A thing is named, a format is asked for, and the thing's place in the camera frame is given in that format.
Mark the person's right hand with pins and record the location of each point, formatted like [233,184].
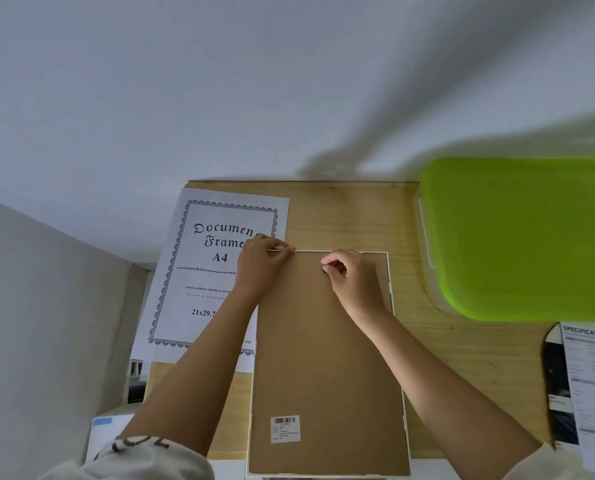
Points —
[358,284]

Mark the person's left hand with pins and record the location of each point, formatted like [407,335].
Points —
[255,268]

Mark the person's right fingers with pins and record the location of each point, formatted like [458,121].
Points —
[333,264]

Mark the person's left fingers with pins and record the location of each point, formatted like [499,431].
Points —
[277,247]

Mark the white picture frame brown backing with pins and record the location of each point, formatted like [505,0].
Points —
[322,374]

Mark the person's left forearm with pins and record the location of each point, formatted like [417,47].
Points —
[197,364]

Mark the person's right forearm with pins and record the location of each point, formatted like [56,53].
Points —
[427,379]

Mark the printed paper sheet ornate border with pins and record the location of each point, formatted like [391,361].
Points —
[202,274]

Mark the white paper sheet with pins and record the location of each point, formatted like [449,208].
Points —
[245,362]

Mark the white barcode label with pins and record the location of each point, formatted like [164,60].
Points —
[285,429]

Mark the green plastic lid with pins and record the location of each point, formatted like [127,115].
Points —
[522,234]

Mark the person's white left sleeve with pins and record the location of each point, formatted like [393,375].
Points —
[147,459]

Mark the person's white sleeve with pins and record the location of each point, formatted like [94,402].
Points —
[562,464]
[147,459]

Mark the white box blue tape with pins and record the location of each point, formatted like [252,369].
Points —
[102,434]

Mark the black white printed box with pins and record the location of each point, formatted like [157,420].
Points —
[585,389]

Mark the person's white right sleeve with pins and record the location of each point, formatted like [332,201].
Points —
[562,464]

